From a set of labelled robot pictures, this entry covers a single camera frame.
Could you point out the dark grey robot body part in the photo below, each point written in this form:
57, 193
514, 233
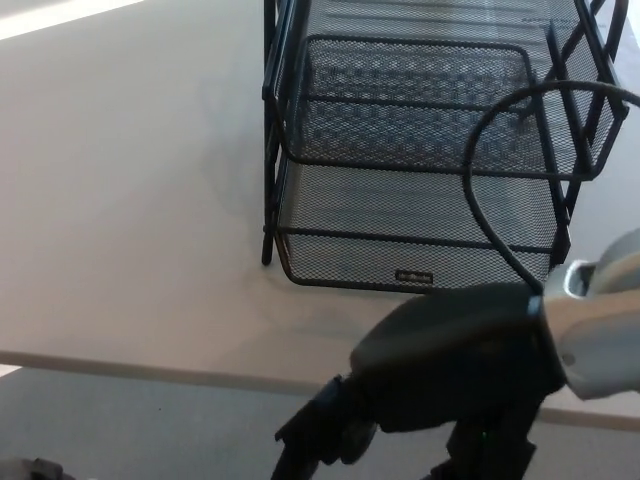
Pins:
30, 465

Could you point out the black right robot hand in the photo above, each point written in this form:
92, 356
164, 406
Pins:
450, 360

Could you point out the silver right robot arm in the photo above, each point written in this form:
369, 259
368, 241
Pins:
600, 325

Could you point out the black metal organizer frame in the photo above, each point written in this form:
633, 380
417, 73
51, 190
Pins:
268, 247

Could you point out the black mesh tray with label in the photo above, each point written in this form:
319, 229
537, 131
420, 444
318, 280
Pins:
350, 260

